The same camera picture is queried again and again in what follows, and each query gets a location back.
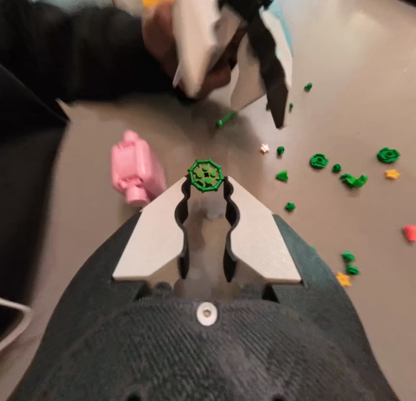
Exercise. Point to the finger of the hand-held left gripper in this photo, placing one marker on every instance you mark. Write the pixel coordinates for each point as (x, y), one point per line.
(247, 89)
(195, 34)

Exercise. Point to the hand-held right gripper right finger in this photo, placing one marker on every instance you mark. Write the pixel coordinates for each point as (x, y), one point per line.
(260, 245)

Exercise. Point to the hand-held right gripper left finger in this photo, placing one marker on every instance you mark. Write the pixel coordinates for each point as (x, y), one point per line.
(152, 242)

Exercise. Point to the green toy bar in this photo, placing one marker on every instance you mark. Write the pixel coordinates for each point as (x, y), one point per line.
(226, 119)

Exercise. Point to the green web toy piece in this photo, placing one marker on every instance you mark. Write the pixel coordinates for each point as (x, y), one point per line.
(205, 175)

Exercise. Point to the person's left forearm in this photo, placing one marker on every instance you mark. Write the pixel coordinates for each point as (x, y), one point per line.
(81, 50)

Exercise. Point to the person's left hand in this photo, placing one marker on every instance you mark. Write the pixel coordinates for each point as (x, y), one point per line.
(159, 40)

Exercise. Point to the yellow toy star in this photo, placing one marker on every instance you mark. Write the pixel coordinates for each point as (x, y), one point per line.
(344, 279)
(265, 148)
(392, 173)

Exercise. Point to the green toy leaf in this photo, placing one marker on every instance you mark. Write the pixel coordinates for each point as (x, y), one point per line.
(282, 176)

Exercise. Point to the pink flat piece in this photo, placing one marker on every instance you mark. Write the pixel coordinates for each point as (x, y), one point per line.
(136, 170)

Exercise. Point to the green toy plant piece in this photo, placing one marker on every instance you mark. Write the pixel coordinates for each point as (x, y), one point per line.
(353, 180)
(352, 270)

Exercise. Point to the green round toy plate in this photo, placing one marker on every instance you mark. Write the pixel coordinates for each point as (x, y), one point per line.
(388, 155)
(319, 160)

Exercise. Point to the small green round toy piece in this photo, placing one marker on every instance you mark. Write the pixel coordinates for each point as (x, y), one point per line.
(336, 167)

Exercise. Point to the person in black jacket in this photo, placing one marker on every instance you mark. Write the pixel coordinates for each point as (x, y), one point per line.
(29, 180)

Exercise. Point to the coral toy cone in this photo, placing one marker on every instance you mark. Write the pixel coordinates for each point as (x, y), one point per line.
(410, 232)

